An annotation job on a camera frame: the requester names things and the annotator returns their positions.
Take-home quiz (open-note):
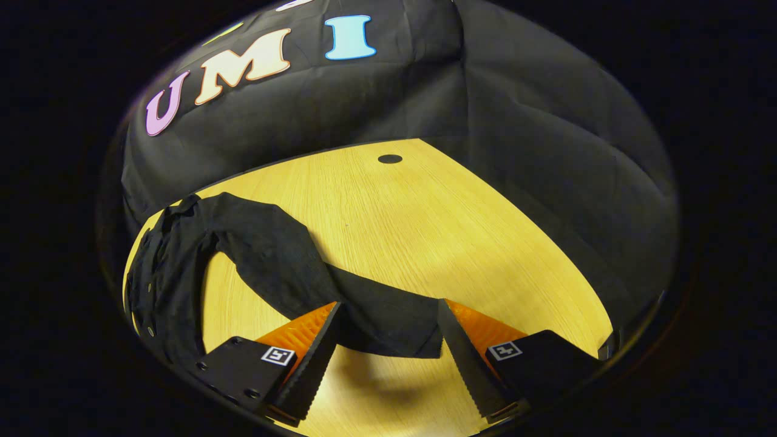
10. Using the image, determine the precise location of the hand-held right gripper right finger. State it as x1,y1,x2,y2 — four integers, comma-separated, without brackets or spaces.
437,299,608,424

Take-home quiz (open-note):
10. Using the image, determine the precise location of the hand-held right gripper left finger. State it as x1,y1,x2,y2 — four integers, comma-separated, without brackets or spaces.
194,302,342,427

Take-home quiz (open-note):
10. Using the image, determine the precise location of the black button shirt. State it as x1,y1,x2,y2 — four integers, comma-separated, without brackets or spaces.
124,192,444,365

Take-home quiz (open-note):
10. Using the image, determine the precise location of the black backdrop cloth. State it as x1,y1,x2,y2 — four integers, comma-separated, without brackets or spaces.
118,0,679,365

